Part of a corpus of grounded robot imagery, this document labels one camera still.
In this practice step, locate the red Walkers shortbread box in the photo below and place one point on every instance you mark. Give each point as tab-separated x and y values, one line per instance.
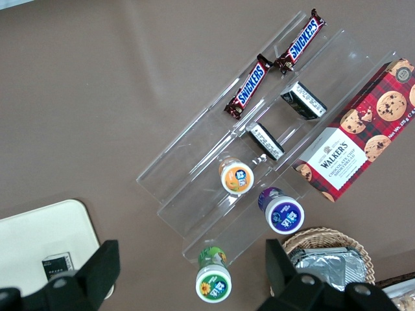
356	136

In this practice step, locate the clear bag of cookies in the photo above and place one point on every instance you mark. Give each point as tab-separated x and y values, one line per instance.
405	303

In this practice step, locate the white plastic bin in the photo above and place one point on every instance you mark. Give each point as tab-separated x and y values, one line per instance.
394	286

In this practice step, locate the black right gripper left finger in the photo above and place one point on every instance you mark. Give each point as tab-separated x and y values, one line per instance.
100	272

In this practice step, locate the Snickers chocolate bar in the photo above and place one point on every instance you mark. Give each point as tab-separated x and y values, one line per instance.
249	88
302	40

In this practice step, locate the clear acrylic stepped shelf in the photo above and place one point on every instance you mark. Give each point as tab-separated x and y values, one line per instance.
194	155

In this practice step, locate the green-label white-lid jar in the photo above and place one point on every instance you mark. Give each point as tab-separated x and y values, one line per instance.
213	283

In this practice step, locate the purple-label white-lid jar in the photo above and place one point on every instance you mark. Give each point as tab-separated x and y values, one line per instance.
285	215

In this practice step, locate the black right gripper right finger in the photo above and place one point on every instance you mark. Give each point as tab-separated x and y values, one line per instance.
282	275

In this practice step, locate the cream plastic tray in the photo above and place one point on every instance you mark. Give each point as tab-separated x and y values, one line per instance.
39	226

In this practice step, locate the orange-label white-lid jar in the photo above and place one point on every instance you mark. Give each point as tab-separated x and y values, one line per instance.
236	178

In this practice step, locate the light wicker basket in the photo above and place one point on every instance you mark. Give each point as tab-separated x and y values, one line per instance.
324	238

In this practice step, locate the black box gold print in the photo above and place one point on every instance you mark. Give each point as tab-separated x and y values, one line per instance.
57	265

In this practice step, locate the aluminium foil tray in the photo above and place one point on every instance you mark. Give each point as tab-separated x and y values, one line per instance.
327	269

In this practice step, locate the small black white-label box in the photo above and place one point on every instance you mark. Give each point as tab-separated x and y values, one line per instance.
266	141
304	101

